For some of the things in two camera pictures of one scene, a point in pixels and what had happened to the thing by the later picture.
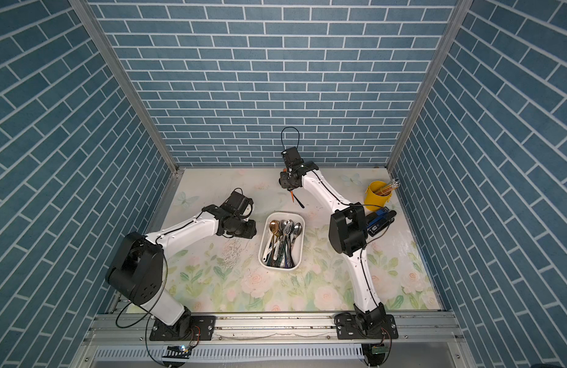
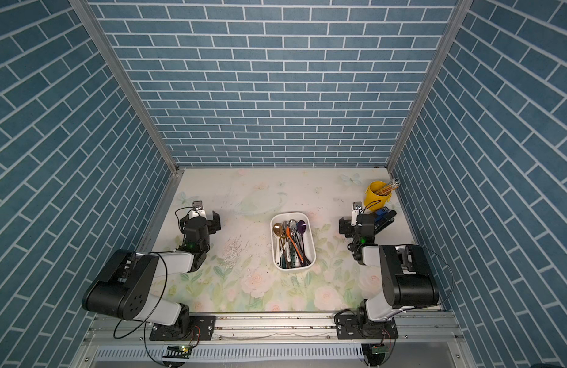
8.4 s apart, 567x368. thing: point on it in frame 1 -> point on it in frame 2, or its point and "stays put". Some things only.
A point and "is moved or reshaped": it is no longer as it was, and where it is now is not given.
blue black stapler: x=385 y=217 stays put
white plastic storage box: x=282 y=239 is moved or reshaped
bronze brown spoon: x=273 y=227 is moved or reshaped
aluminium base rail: x=430 y=329 stays put
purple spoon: x=297 y=200 -> x=301 y=228
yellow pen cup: x=374 y=202 stays put
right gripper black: x=283 y=181 -> x=348 y=230
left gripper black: x=250 y=232 -> x=214 y=224
